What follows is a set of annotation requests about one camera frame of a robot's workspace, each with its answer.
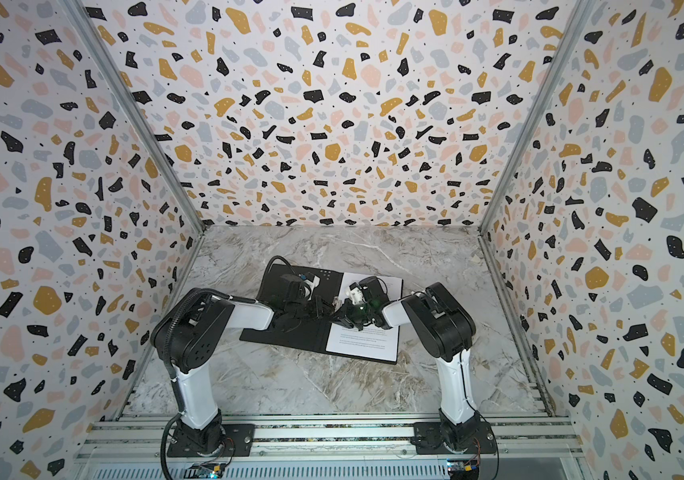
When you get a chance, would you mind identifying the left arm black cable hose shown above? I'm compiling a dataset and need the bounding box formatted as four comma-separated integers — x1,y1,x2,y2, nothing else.
150,255,295,480

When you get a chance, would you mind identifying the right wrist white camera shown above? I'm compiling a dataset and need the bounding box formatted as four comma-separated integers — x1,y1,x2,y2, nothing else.
346,287,366,305

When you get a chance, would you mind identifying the aluminium corner post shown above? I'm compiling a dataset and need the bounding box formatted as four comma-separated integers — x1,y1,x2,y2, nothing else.
60,1,205,235
479,0,595,238

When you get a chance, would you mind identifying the orange black file folder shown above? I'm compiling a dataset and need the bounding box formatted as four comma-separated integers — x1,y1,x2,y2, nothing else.
240,262,400,365

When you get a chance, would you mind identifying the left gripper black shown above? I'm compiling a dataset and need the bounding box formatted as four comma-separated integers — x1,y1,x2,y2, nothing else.
285,297,334,323

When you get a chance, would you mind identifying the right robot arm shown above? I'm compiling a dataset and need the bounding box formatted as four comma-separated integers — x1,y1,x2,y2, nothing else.
329,276,483,452

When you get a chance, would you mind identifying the aluminium corner post left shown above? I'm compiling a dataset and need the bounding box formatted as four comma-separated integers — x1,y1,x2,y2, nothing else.
60,1,205,235

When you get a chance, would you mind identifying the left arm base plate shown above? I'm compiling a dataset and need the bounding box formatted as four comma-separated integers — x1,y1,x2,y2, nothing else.
167,423,256,458

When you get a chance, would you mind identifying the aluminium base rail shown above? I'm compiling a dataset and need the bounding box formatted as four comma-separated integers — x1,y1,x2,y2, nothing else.
70,413,591,479

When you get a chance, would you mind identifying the aluminium corner post right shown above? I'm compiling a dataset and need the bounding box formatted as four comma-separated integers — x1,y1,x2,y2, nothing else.
479,0,595,238

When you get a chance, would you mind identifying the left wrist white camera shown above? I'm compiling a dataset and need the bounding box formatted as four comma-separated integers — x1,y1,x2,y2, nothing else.
304,273,320,287

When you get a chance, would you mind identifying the text page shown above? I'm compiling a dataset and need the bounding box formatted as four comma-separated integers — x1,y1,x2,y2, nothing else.
323,272,403,365

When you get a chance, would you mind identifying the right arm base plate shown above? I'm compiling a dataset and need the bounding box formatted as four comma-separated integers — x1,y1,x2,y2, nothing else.
410,420,498,455

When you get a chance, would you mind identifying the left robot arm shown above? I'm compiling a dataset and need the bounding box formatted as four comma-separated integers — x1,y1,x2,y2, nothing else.
151,270,323,455

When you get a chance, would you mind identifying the wrist white camera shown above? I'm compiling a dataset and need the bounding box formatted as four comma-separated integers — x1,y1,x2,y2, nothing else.
346,287,366,305
304,273,320,287

